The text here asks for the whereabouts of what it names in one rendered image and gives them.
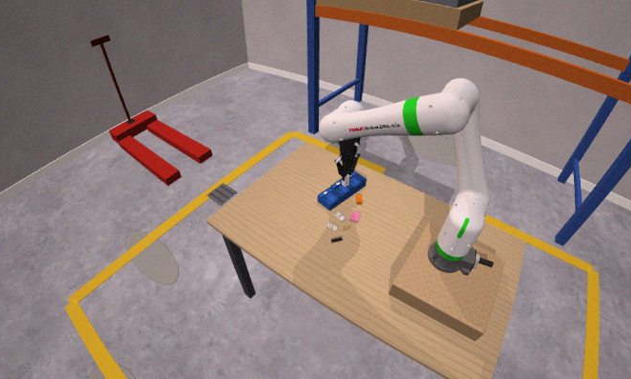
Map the blue three-compartment bin rack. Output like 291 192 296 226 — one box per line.
318 170 366 211

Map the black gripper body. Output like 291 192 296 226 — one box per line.
339 146 357 163

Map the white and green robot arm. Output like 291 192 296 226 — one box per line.
319 78 494 275

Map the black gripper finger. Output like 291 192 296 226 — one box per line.
346 152 361 186
334 156 349 187

